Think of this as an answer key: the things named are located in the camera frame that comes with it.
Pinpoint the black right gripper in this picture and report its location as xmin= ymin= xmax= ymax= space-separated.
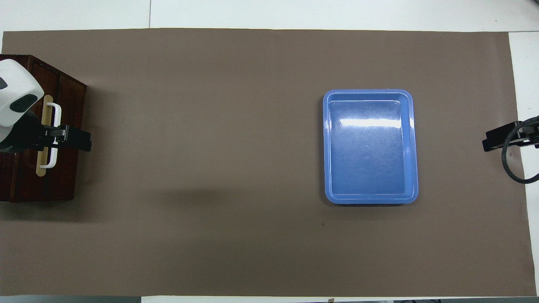
xmin=482 ymin=121 xmax=539 ymax=153

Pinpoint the blue plastic tray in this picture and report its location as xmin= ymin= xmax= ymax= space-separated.
xmin=323 ymin=89 xmax=419 ymax=205

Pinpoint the brown table mat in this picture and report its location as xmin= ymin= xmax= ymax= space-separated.
xmin=0 ymin=28 xmax=538 ymax=298

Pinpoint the wooden drawer with white handle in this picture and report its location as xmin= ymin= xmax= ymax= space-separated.
xmin=17 ymin=69 xmax=63 ymax=202

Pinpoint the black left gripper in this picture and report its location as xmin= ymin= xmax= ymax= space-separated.
xmin=0 ymin=111 xmax=92 ymax=153

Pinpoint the dark wooden cabinet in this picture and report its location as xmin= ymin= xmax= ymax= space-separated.
xmin=0 ymin=54 xmax=88 ymax=203

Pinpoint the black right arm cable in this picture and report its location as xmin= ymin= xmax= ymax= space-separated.
xmin=501 ymin=118 xmax=539 ymax=184

